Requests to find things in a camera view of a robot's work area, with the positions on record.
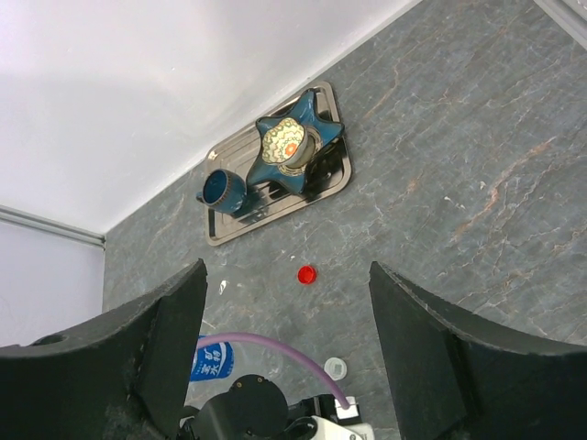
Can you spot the blue ceramic cup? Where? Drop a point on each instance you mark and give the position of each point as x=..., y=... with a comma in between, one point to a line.
x=223, y=191

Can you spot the labelled clear water bottle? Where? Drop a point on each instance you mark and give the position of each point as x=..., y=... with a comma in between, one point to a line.
x=212, y=371

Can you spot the patterned small bowl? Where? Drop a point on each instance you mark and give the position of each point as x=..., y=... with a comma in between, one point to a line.
x=285, y=143

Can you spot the blue star-shaped plate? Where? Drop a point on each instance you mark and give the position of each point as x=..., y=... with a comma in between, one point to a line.
x=321, y=134

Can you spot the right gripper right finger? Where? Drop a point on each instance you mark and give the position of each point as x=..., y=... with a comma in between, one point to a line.
x=454, y=374

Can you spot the red bottle cap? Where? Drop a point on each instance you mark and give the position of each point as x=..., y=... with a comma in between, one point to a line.
x=307, y=274

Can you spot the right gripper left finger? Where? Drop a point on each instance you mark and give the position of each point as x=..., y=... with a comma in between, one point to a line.
x=121, y=375

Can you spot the white bottle cap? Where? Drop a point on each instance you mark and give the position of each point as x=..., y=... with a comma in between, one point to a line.
x=336, y=368

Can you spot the metal tray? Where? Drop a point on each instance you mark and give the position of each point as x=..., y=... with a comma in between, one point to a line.
x=277, y=195

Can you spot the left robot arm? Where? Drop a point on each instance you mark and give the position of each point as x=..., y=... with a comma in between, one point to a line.
x=255, y=408

